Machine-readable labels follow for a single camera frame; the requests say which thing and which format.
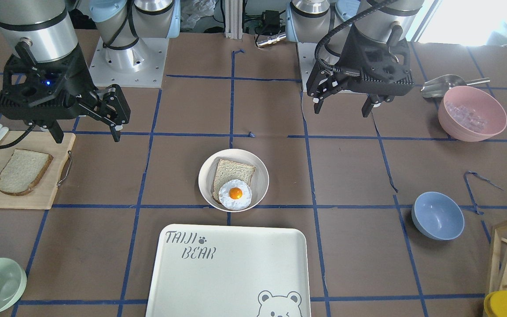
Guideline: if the wooden cutting board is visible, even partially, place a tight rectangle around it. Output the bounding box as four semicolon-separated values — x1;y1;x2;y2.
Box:
0;132;76;210

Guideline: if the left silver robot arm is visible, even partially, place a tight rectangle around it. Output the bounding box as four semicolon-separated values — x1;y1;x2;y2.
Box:
286;0;424;117

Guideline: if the blue bowl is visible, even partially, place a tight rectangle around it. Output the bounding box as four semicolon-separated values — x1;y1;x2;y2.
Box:
411;192;465;241

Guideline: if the cream round plate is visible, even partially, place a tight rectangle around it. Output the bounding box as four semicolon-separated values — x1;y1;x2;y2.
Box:
198;149;269;213

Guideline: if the cream bear tray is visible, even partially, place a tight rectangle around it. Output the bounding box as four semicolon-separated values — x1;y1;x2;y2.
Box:
146;224;311;317

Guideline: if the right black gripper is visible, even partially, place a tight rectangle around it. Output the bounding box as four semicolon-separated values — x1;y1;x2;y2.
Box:
0;41;131;143

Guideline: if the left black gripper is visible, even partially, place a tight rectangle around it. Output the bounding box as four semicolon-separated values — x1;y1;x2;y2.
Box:
306;23;414;117

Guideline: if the bread slice on plate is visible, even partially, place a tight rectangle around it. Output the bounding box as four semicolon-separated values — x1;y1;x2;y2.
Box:
213;158;256;203

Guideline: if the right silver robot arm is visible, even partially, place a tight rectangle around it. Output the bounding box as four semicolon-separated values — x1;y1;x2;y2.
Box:
0;0;181;143

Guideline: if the yellow cup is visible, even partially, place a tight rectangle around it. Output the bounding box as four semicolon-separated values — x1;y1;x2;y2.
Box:
483;290;507;317

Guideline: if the fried egg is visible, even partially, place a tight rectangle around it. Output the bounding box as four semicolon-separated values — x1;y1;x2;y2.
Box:
218;179;252;211

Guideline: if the metal scoop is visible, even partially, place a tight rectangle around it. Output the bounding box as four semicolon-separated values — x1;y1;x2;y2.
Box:
421;74;491;99

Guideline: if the aluminium frame post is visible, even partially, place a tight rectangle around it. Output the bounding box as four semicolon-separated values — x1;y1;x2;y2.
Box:
221;0;244;41

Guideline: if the black power adapter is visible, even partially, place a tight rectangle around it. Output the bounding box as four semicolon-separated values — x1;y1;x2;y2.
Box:
261;10;280;28

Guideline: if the bread slice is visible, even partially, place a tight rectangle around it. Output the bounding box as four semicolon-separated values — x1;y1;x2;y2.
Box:
213;158;256;203
0;149;54;196

